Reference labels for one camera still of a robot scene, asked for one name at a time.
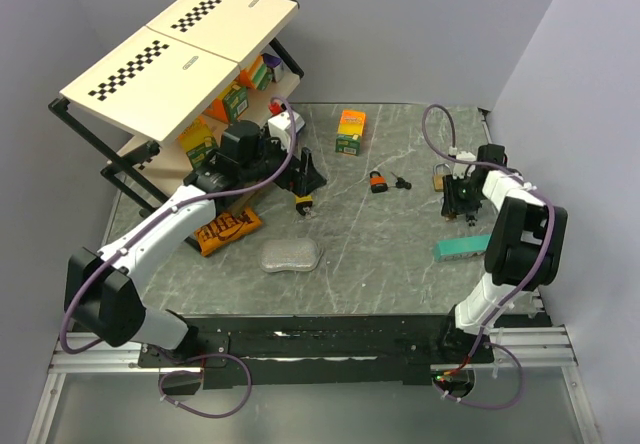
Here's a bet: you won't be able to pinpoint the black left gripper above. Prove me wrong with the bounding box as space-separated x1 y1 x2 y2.
240 129 326 197

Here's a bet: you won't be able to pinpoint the yellow black padlock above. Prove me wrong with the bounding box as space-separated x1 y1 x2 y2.
295 195 313 216

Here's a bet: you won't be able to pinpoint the large brass padlock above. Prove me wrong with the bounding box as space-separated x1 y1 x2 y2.
432 163 451 192

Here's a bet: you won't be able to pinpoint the silver keys of yellow padlock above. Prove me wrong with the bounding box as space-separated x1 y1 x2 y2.
302 208 317 221

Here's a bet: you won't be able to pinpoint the black keys of orange padlock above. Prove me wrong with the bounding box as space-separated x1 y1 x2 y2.
392 173 412 190

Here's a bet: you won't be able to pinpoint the orange black padlock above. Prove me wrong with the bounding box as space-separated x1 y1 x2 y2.
369 170 389 194

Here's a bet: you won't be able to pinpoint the grey figurine keychain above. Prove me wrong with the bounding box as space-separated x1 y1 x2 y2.
465 211 478 227

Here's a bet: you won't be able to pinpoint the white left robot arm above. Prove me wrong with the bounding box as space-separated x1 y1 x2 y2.
64 111 326 366

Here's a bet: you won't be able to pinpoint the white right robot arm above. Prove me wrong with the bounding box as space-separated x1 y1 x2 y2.
436 144 568 363

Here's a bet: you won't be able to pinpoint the teal rectangular box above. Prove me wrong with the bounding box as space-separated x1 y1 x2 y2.
433 234 491 262

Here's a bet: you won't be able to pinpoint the orange green box on table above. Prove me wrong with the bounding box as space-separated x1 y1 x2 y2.
335 110 367 156

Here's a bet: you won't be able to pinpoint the silver glitter sponge pad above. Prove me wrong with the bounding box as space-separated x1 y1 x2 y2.
259 238 322 273

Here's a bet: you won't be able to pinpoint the orange snack bag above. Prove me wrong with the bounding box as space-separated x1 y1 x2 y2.
194 207 263 257

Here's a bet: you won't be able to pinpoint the orange green box middle shelf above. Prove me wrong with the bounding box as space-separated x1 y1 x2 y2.
204 81 249 124

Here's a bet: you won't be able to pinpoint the orange green box shelf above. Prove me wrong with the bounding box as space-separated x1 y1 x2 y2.
237 55 272 91
204 81 249 124

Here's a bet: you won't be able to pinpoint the yellow green box lower shelf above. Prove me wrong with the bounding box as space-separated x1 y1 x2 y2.
178 117 217 169

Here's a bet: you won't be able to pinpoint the purple white small box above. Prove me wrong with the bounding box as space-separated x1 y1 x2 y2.
262 53 285 83

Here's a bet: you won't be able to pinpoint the orange green box upper shelf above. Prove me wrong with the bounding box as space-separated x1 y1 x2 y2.
237 55 272 91

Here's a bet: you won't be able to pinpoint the beige two-tier shelf rack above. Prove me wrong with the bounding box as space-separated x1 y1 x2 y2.
49 0 304 214

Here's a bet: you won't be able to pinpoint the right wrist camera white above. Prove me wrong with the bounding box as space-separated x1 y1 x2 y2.
448 146 476 179

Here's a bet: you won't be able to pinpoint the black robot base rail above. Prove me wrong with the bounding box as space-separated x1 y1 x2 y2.
138 314 493 389

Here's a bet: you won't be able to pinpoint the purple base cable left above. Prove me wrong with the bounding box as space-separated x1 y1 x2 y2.
158 351 256 420

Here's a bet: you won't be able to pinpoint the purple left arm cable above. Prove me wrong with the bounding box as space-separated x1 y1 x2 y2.
58 96 296 355

